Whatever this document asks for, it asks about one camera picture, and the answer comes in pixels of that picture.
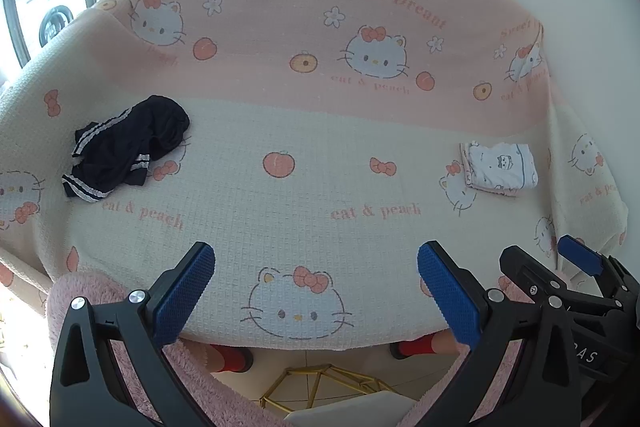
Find navy shorts with white stripes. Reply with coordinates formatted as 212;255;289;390
61;95;192;204

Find white folded printed garment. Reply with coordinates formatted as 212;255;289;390
459;141;540;198

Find red sock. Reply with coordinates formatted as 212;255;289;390
210;343;255;374
390;334;436;360

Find pink fuzzy robe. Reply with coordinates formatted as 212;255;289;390
46;271;471;427

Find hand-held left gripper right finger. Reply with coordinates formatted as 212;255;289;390
416;241;583;427

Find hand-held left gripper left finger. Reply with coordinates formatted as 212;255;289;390
49;241;217;427

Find pink cream cat printed blanket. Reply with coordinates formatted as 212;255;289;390
0;0;632;353

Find gold wire stool frame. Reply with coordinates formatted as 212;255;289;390
259;363;401;413

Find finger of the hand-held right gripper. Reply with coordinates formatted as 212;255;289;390
499;245;618;315
557;234;640;308

